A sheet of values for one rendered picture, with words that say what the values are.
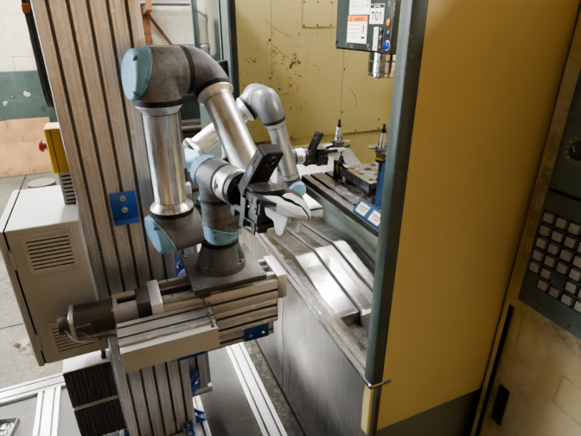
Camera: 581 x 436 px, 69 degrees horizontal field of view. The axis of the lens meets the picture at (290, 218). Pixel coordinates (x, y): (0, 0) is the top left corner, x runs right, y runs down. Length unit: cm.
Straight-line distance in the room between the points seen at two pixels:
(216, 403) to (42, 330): 87
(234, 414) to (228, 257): 91
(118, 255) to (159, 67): 64
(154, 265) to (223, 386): 85
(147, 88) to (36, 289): 69
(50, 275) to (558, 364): 145
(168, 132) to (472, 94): 71
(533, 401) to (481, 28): 107
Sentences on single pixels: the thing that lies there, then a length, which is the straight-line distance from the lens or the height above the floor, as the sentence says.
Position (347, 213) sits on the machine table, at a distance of 212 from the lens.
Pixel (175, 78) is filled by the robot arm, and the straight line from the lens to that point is 109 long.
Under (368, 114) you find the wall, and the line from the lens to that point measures 338.
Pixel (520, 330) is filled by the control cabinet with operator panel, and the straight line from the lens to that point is 147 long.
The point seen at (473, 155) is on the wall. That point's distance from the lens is 111.
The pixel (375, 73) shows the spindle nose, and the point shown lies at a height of 152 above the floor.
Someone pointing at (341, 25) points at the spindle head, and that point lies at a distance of 211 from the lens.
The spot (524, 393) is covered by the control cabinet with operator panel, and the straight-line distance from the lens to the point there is 157.
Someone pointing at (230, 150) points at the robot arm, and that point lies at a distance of 105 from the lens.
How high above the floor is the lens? 174
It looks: 25 degrees down
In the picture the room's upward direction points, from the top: straight up
